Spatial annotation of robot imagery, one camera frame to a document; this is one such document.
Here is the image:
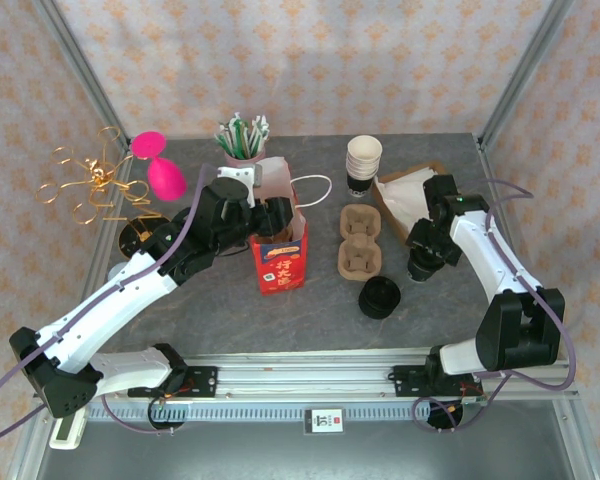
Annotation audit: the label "single paper coffee cup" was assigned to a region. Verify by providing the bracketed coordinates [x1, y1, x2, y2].
[409, 252, 449, 282]

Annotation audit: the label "white paper napkins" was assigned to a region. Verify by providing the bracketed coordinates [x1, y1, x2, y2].
[379, 168, 439, 234]

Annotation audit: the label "stack of black cup lids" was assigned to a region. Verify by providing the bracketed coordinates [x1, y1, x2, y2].
[357, 275, 403, 321]

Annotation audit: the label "red paper takeout bag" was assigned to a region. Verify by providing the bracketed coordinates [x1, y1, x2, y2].
[247, 155, 334, 297]

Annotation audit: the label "brown cardboard napkin box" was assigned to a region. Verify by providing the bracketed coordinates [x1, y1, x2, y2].
[372, 160, 464, 242]

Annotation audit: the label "pink straw holder cup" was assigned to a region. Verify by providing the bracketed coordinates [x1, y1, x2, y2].
[223, 148, 267, 171]

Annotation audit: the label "magenta wine glass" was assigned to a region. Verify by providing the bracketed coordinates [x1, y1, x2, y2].
[130, 130, 189, 202]

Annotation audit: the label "green white wrapped straw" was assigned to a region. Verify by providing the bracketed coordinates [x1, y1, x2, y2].
[252, 115, 272, 157]
[232, 113, 246, 158]
[214, 130, 237, 159]
[246, 116, 262, 158]
[220, 120, 241, 158]

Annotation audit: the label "white label card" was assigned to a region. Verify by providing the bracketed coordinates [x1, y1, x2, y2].
[303, 408, 345, 435]

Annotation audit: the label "white digital timer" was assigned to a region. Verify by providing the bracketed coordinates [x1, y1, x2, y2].
[48, 414, 87, 450]

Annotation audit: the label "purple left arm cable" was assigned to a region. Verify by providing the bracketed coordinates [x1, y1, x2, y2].
[0, 162, 221, 446]

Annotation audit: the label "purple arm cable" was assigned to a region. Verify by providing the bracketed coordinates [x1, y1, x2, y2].
[412, 179, 579, 434]
[0, 162, 221, 446]

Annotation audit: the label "gold wire rack marble base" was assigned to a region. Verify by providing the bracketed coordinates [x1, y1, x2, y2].
[35, 125, 164, 262]

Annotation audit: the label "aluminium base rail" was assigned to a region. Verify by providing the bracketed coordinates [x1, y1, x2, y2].
[34, 352, 580, 401]

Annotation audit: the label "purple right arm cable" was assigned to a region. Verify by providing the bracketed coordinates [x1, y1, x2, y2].
[412, 179, 579, 434]

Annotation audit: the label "aluminium frame post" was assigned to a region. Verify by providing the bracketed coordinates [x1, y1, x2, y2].
[477, 0, 580, 151]
[32, 0, 134, 151]

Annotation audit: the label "grey slotted cable duct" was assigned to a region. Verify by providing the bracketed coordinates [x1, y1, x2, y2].
[87, 405, 416, 422]

